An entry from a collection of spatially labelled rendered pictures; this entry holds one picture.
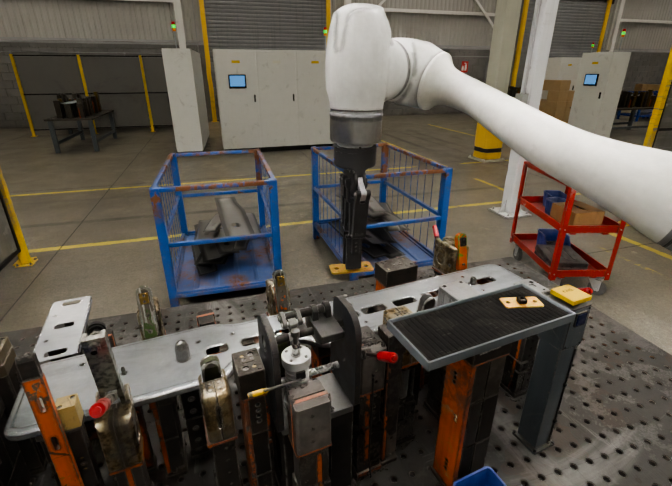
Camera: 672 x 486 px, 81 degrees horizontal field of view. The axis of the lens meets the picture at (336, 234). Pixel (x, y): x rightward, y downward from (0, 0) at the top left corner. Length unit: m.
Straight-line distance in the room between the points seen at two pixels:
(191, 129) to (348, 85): 8.07
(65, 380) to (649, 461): 1.43
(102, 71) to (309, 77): 6.13
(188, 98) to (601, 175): 8.31
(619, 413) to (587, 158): 1.08
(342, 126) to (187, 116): 8.02
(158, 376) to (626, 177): 0.92
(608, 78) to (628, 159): 10.65
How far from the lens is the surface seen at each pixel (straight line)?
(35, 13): 15.57
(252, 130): 8.73
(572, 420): 1.42
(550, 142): 0.55
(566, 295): 1.03
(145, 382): 1.01
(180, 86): 8.61
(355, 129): 0.66
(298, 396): 0.78
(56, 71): 13.13
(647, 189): 0.52
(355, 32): 0.65
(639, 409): 1.56
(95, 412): 0.76
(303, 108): 8.86
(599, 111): 11.20
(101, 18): 15.16
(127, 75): 12.77
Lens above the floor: 1.63
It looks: 23 degrees down
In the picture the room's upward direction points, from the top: straight up
